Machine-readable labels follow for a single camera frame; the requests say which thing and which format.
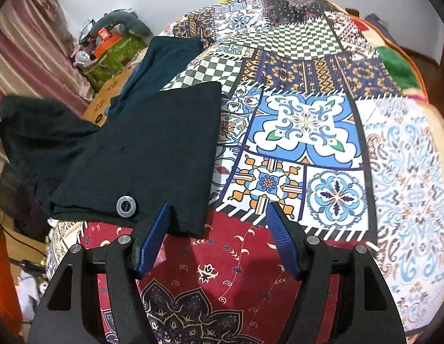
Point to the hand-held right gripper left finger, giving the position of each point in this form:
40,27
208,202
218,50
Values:
153,240

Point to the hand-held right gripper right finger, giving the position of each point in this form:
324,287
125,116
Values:
282,244

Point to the black pants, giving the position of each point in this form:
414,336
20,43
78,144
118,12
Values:
153,150

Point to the patchwork printed blanket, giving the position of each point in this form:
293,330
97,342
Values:
308,132

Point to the pile of papers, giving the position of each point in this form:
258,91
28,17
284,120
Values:
32,294

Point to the wooden lap desk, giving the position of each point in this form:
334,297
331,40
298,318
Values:
102,96

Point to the green patterned storage box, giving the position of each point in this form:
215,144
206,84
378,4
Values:
118,61

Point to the dark teal garment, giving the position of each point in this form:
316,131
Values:
161,57

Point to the orange box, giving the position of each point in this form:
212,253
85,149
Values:
107,47

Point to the small red box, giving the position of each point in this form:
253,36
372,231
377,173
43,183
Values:
105,34

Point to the green orange blanket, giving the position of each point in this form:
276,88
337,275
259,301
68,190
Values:
397,64

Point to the grey neck pillow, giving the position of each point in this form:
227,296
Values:
128,19

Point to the striped pink curtain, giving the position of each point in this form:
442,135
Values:
28,43

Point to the dark grey bag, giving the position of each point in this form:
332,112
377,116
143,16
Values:
381,27

